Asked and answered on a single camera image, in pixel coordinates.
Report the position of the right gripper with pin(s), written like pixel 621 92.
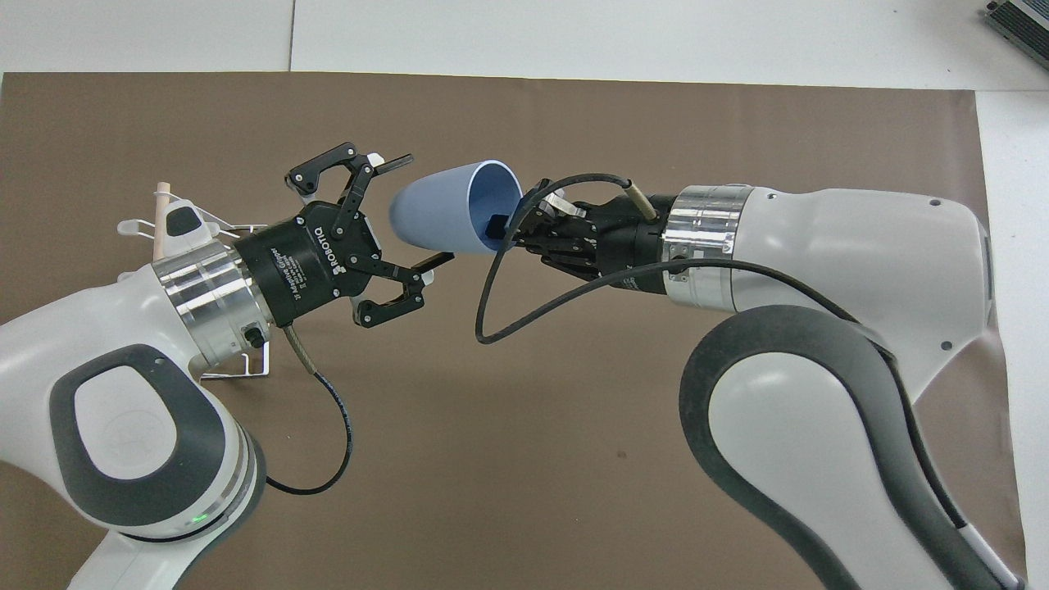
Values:
pixel 635 246

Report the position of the light blue plastic cup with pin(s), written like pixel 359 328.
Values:
pixel 434 215

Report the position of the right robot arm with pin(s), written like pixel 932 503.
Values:
pixel 828 459

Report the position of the grey ribbed metal device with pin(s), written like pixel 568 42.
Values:
pixel 1020 20

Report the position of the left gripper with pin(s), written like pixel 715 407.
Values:
pixel 307 262

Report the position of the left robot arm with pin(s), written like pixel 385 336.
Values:
pixel 139 459

